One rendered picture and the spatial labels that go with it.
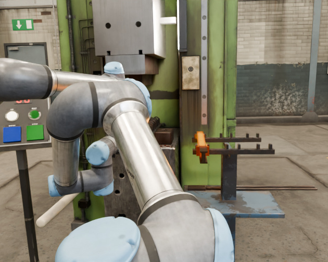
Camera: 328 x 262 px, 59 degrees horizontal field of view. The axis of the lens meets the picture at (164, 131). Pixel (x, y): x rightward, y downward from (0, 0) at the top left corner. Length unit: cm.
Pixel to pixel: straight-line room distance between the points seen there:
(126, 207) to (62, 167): 73
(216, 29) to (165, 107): 63
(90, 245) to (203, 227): 17
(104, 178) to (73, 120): 38
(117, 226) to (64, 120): 35
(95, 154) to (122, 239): 62
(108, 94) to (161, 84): 124
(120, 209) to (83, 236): 115
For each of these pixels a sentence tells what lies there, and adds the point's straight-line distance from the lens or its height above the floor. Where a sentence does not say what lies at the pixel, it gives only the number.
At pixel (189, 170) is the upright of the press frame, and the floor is 73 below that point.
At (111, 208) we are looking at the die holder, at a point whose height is 58.
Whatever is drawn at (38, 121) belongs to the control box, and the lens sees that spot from 155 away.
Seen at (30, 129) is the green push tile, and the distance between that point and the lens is 153.
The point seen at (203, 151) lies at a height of 100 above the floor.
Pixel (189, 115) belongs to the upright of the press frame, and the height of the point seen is 105.
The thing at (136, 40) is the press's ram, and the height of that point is 143.
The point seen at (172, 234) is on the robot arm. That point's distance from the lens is 45.
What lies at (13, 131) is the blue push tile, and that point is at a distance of 154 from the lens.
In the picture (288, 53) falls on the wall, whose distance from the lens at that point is 788.
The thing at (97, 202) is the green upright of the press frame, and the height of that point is 52.
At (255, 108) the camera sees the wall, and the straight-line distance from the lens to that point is 769.
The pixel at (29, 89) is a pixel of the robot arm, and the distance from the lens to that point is 84.
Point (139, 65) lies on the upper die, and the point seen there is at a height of 131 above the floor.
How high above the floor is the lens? 126
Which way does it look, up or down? 11 degrees down
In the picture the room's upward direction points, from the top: 1 degrees counter-clockwise
